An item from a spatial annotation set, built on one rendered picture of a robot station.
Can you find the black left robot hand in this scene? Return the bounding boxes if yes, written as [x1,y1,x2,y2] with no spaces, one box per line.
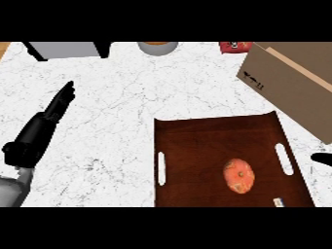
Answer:
[2,80,77,169]

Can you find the orange squash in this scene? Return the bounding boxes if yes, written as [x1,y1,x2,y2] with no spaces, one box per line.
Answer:
[222,158,256,195]

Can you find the brown cardboard box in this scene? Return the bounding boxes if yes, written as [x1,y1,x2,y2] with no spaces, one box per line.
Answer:
[235,42,332,146]

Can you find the dark brown wooden tray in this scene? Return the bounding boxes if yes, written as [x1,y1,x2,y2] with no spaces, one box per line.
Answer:
[153,110,316,208]

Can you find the grey round pot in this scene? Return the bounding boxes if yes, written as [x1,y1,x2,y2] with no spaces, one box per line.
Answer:
[138,42,181,57]

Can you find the red can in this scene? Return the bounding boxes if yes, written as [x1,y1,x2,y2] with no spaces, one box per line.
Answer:
[219,42,254,53]

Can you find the grey appliance with black frame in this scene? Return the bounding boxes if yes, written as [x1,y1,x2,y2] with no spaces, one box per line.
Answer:
[21,42,113,62]

